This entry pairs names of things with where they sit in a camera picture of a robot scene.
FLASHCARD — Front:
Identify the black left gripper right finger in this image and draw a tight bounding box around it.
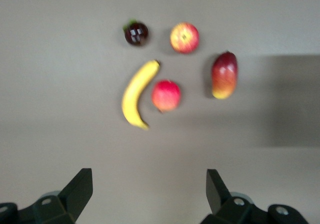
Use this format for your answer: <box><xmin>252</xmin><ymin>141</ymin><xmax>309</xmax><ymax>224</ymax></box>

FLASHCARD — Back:
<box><xmin>201</xmin><ymin>169</ymin><xmax>311</xmax><ymax>224</ymax></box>

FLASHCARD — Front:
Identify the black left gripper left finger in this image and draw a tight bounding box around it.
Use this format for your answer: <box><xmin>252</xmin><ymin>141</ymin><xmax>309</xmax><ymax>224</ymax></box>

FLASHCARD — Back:
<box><xmin>0</xmin><ymin>168</ymin><xmax>94</xmax><ymax>224</ymax></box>

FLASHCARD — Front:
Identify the yellow banana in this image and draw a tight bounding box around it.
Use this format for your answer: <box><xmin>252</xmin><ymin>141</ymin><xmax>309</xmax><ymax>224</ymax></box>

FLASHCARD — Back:
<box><xmin>121</xmin><ymin>59</ymin><xmax>161</xmax><ymax>131</ymax></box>

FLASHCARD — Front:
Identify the red yellow apple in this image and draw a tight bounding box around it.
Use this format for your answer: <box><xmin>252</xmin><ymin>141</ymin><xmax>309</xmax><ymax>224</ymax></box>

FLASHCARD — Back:
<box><xmin>169</xmin><ymin>22</ymin><xmax>200</xmax><ymax>54</ymax></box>

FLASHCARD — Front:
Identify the brown table cover sheet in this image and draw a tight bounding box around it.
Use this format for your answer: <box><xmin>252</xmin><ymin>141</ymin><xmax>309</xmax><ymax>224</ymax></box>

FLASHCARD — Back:
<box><xmin>0</xmin><ymin>0</ymin><xmax>320</xmax><ymax>224</ymax></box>

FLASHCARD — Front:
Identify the red yellow mango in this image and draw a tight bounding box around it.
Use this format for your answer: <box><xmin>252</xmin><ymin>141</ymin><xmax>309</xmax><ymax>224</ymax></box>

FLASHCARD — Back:
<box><xmin>210</xmin><ymin>50</ymin><xmax>239</xmax><ymax>100</ymax></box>

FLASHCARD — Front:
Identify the dark purple mangosteen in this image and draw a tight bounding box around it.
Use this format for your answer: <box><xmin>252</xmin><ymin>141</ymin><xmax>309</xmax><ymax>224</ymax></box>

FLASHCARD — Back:
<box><xmin>122</xmin><ymin>19</ymin><xmax>150</xmax><ymax>47</ymax></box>

